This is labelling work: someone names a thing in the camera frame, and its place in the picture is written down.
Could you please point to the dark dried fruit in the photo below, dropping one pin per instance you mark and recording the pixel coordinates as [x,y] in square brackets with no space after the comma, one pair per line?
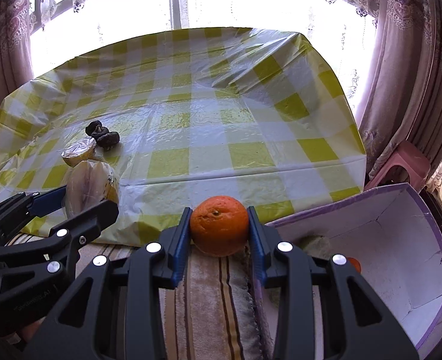
[107,139]
[94,128]

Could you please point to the purple box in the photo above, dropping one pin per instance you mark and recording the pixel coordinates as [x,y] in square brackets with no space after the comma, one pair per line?
[393,240]

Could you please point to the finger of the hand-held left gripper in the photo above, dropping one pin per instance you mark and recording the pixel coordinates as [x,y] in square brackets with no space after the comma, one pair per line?
[93,219]
[48,200]

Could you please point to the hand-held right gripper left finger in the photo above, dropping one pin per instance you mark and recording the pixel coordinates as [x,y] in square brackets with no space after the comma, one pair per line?
[179,247]

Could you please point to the plastic-wrapped yellow fruit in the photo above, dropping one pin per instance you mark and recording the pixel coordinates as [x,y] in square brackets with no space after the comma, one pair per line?
[89,183]
[79,153]

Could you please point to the striped towel blanket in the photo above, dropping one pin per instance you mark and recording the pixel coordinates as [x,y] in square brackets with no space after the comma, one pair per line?
[206,300]

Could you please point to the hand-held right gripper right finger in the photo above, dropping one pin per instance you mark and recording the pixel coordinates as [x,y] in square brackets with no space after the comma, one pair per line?
[256,247]

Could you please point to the large orange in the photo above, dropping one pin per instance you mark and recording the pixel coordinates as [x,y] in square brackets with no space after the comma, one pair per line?
[355,265]

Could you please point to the yellow checkered plastic tablecloth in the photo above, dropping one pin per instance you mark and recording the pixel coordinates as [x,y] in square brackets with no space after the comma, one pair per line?
[206,138]

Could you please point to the pink plastic stool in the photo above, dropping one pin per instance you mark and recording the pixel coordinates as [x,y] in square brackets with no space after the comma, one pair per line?
[404,165]

